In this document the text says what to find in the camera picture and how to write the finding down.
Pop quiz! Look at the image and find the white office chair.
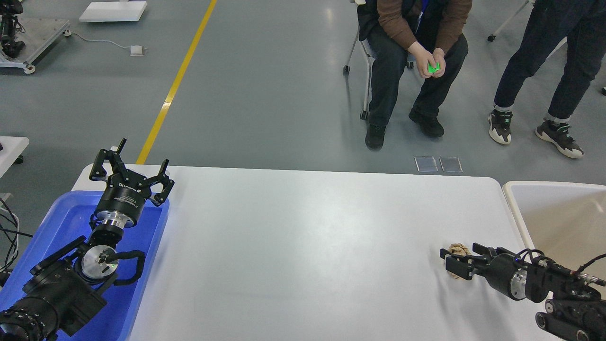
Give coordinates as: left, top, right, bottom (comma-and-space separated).
343, 0, 417, 120

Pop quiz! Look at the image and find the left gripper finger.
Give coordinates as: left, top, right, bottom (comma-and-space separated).
89, 138, 127, 182
142, 159, 175, 207

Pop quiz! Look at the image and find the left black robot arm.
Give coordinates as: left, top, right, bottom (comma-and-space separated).
1, 139, 175, 341

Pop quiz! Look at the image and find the grey wheeled platform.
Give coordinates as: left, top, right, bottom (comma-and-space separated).
0, 18, 70, 75

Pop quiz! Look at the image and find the left clear floor plate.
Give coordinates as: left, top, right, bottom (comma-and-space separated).
415, 156, 438, 173

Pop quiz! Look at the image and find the blue plastic bin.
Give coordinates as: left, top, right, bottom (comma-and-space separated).
0, 190, 170, 341

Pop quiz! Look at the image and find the brown paper ball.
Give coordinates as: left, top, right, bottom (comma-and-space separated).
446, 243, 471, 280

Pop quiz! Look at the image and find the white side table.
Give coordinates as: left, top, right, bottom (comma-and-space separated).
0, 136, 30, 177

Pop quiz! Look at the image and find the white power adapter with cable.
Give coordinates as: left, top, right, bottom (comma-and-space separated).
64, 30, 147, 56

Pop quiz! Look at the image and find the green rubik cube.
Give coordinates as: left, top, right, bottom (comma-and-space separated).
427, 62, 441, 74

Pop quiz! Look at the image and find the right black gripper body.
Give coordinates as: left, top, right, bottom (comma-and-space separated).
478, 254, 527, 301

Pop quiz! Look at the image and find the clear floor plate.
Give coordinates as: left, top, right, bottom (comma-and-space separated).
439, 157, 463, 173
415, 156, 438, 173

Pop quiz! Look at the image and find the white flat board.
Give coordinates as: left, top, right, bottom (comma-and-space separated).
79, 0, 147, 22

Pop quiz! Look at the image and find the seated person in black trousers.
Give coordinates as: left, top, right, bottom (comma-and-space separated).
357, 0, 472, 150

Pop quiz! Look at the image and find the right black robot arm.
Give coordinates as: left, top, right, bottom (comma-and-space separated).
440, 243, 606, 341

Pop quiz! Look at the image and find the standing person in dark trousers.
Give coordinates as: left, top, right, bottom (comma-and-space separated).
488, 0, 606, 159

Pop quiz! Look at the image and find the black robot on platform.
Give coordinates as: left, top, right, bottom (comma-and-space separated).
0, 0, 25, 58

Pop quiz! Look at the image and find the black cables bundle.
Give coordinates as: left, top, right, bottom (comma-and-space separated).
0, 197, 34, 287

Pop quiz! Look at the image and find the right clear floor plate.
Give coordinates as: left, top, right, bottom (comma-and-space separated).
439, 157, 463, 173

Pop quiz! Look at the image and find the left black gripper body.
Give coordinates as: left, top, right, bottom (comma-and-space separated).
94, 172, 153, 227

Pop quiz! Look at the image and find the white plastic bin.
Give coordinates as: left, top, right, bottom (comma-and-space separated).
503, 181, 606, 270

